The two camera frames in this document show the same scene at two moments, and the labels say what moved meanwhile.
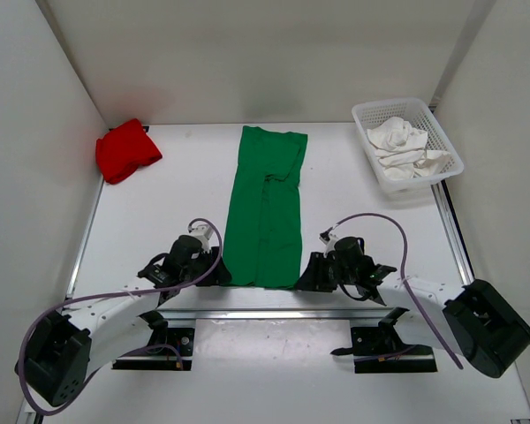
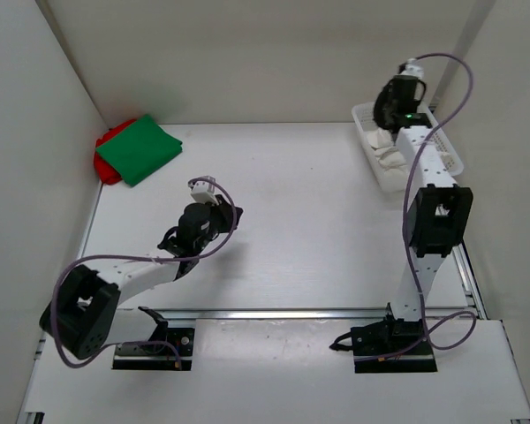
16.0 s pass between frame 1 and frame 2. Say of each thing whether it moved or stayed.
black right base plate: stayed
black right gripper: moved
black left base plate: stayed
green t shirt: moved
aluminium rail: stayed
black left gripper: moved
